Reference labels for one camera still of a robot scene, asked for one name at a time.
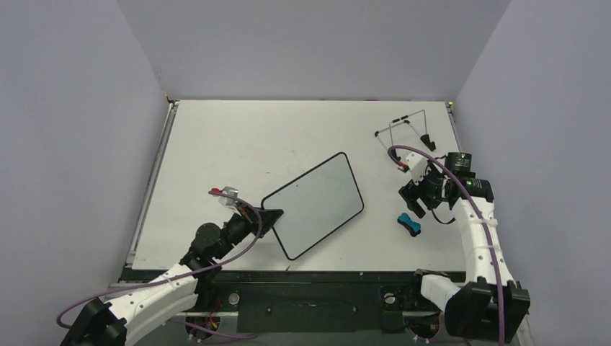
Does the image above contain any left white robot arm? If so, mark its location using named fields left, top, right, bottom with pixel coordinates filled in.
left=61, top=205, right=284, bottom=345

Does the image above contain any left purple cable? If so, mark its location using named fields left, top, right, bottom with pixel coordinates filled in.
left=56, top=188, right=264, bottom=345

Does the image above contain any small black-framed whiteboard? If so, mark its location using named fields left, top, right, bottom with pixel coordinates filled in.
left=261, top=151, right=365, bottom=261

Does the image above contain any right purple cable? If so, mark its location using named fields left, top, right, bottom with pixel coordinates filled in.
left=387, top=145, right=507, bottom=346

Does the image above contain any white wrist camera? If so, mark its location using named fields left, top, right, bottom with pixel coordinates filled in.
left=402, top=152, right=428, bottom=185
left=219, top=186, right=238, bottom=212

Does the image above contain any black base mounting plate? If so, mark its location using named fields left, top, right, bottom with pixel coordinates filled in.
left=119, top=270, right=471, bottom=335

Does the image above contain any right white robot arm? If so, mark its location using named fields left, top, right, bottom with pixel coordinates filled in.
left=398, top=152, right=530, bottom=344

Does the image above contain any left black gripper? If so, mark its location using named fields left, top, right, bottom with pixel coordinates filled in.
left=214, top=200, right=283, bottom=260

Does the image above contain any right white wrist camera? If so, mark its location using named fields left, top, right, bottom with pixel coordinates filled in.
left=402, top=152, right=428, bottom=185

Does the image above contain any blue whiteboard eraser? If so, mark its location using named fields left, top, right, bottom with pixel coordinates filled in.
left=397, top=213, right=422, bottom=237

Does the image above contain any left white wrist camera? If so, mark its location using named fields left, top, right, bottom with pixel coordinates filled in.
left=219, top=186, right=238, bottom=212

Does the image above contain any wire whiteboard stand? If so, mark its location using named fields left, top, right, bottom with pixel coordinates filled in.
left=373, top=109, right=437, bottom=152

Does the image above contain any purple cable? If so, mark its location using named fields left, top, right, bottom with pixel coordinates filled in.
left=56, top=188, right=264, bottom=345
left=387, top=145, right=507, bottom=346

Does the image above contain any black loop cable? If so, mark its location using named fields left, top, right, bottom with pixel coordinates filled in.
left=431, top=205, right=458, bottom=226

